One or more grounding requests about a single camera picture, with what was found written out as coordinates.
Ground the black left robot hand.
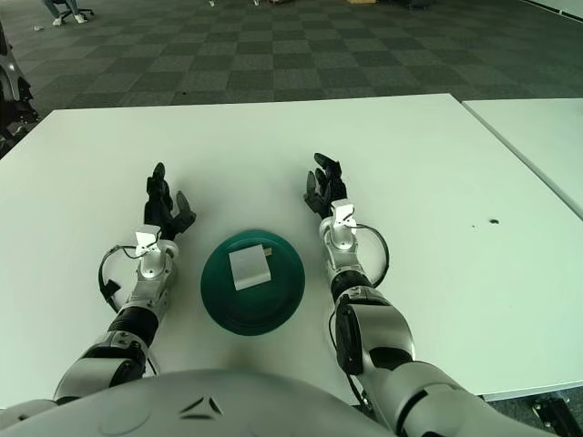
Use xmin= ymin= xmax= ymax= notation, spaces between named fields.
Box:
xmin=144 ymin=162 xmax=198 ymax=242

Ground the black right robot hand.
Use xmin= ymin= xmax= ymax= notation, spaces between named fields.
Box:
xmin=302 ymin=152 xmax=350 ymax=219

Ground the white charger block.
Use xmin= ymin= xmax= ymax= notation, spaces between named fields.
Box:
xmin=228 ymin=244 xmax=274 ymax=291

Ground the green round plate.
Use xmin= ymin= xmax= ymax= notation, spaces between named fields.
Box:
xmin=200 ymin=229 xmax=306 ymax=337

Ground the silver robot torso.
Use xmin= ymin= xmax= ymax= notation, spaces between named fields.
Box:
xmin=0 ymin=369 xmax=397 ymax=437

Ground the black swivel chair of person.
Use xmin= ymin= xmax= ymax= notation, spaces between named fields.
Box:
xmin=63 ymin=0 xmax=97 ymax=22

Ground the seated person in jeans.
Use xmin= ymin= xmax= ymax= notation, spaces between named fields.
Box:
xmin=43 ymin=0 xmax=87 ymax=26

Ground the black caster foot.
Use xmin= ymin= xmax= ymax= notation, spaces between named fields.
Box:
xmin=532 ymin=398 xmax=576 ymax=437

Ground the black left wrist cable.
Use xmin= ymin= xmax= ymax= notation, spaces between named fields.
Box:
xmin=97 ymin=244 xmax=138 ymax=313

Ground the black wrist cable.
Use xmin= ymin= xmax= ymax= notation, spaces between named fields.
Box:
xmin=354 ymin=222 xmax=391 ymax=288
xmin=97 ymin=244 xmax=138 ymax=313

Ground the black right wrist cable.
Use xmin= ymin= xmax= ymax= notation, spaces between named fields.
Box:
xmin=354 ymin=222 xmax=391 ymax=288

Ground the black right elbow cable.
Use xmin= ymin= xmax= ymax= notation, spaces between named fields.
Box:
xmin=327 ymin=309 xmax=365 ymax=401

